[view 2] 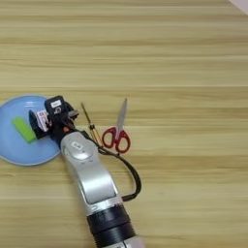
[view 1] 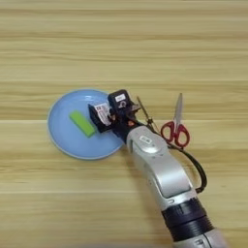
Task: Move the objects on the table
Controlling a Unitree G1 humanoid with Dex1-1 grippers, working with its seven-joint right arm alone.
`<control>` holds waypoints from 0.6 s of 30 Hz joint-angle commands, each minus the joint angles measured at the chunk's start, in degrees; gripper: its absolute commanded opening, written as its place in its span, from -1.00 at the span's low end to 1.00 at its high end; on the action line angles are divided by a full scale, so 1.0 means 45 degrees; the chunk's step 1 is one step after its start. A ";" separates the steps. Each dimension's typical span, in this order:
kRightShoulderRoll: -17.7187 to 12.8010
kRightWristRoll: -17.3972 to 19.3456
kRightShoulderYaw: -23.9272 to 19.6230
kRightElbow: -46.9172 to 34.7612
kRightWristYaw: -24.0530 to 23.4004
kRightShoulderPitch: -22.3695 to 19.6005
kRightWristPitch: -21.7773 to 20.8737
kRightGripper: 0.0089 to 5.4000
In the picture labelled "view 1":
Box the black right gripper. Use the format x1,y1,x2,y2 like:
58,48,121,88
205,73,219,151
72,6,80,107
87,103,147,144

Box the red and white small box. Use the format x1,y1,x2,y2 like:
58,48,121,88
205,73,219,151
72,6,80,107
93,102,113,126

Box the amber handled screwdriver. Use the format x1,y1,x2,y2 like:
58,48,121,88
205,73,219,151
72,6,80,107
136,96,159,132

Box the green rectangular block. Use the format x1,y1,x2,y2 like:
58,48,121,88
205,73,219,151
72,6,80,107
69,110,97,139

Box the red handled scissors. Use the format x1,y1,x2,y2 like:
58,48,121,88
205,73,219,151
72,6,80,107
160,92,191,149

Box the black box with white label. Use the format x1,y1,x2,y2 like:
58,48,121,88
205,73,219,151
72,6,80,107
107,89,133,112

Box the light blue round plate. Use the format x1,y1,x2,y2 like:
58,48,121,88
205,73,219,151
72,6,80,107
46,88,128,161

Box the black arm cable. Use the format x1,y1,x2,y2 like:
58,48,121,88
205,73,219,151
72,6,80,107
141,119,208,195

